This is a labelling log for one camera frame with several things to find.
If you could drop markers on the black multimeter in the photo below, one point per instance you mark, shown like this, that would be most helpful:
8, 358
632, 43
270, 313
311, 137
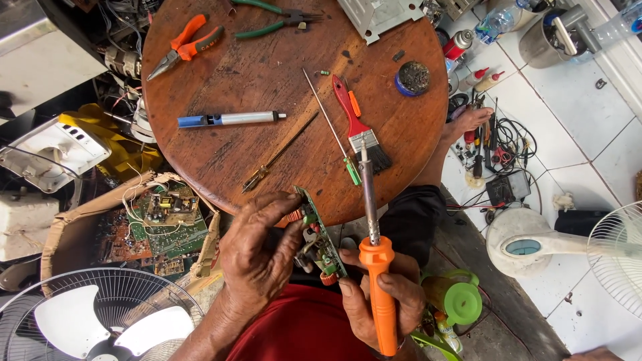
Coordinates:
506, 189

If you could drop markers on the person's left fingers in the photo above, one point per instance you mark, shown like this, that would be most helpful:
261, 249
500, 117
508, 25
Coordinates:
283, 203

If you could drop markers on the white standing fan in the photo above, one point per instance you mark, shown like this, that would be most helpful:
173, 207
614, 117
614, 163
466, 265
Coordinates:
521, 245

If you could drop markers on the small electric motor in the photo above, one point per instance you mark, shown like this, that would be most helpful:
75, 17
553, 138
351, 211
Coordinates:
123, 62

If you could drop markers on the person's leg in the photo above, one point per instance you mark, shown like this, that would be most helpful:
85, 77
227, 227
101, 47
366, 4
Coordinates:
451, 145

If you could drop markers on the orange long nose pliers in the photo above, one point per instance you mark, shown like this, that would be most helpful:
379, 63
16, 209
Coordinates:
188, 47

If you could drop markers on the orange soldering iron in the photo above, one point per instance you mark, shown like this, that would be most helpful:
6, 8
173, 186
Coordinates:
381, 301

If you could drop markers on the small orange screwdriver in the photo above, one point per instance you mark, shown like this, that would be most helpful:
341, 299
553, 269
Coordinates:
354, 103

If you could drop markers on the black box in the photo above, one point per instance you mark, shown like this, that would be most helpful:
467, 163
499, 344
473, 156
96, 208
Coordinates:
577, 221

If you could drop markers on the fan with white blades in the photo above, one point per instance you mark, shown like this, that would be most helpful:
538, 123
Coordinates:
75, 321

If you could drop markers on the long dark screwdriver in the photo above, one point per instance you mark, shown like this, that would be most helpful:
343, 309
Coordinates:
281, 153

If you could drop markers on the steel pot with parts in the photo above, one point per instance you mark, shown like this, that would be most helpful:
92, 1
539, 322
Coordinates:
539, 45

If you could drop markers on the red spray can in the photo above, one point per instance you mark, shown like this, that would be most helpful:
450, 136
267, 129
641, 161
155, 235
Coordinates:
455, 46

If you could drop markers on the blue silver desoldering pump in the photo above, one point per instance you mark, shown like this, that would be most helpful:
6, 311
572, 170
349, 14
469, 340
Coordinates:
235, 119

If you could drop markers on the small black component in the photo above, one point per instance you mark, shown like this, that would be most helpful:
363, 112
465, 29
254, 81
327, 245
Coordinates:
399, 55

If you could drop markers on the white red capped glue bottle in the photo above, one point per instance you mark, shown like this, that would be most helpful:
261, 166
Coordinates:
472, 79
489, 81

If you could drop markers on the green circuit board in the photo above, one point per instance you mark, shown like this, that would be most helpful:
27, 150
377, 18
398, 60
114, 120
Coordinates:
321, 248

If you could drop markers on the yellow small bottle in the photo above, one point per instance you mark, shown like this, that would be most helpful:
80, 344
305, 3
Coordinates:
447, 331

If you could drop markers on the grey metal chassis plate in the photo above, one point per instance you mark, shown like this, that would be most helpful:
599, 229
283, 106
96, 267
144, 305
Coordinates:
381, 17

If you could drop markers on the green plastic jug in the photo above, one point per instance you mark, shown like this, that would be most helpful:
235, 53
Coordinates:
456, 298

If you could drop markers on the grey metal cabinet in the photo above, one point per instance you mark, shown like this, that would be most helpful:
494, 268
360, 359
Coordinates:
40, 55

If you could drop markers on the crumpled white paper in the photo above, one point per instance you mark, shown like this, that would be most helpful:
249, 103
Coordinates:
563, 201

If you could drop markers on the person's left hand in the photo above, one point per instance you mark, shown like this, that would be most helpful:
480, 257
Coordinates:
245, 255

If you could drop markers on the yellow plastic sheet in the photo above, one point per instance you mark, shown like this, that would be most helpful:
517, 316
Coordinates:
125, 150

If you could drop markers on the white foam block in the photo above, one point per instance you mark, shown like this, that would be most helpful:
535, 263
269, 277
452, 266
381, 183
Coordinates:
25, 225

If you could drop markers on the white plastic appliance housing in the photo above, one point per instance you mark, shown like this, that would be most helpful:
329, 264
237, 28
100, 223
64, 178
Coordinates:
45, 150

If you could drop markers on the person's right hand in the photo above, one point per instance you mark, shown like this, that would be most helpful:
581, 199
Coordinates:
409, 306

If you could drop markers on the clear plastic water bottle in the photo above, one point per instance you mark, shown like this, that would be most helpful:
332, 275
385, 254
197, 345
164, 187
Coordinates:
499, 21

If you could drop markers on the person's black shorts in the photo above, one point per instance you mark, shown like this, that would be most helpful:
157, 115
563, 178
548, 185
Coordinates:
411, 220

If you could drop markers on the small black clip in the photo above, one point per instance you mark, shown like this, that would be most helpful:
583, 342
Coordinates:
601, 83

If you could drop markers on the person's red shirt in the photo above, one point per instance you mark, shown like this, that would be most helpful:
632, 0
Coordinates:
301, 326

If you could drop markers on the blue solder paste tin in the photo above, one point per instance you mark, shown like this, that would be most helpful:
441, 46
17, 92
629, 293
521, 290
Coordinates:
412, 78

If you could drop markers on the cardboard box of circuit boards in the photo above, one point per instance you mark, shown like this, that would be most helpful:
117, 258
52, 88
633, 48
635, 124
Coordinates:
150, 230

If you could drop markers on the large clear plastic bottle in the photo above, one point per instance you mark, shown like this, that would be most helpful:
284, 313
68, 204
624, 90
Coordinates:
614, 27

